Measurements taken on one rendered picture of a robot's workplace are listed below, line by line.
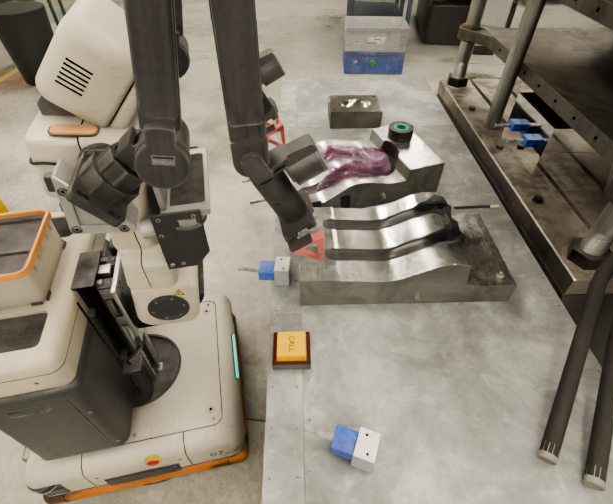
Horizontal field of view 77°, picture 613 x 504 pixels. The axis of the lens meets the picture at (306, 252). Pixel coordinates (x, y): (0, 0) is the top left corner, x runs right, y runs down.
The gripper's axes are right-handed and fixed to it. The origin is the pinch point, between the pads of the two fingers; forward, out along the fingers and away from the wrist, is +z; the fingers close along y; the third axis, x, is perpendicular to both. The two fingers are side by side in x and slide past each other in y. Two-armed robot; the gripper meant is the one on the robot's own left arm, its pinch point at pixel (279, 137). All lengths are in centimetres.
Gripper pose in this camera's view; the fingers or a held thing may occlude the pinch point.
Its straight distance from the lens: 114.5
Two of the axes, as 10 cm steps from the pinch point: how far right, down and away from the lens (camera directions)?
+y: -2.1, -7.0, 6.9
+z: 4.4, 5.6, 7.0
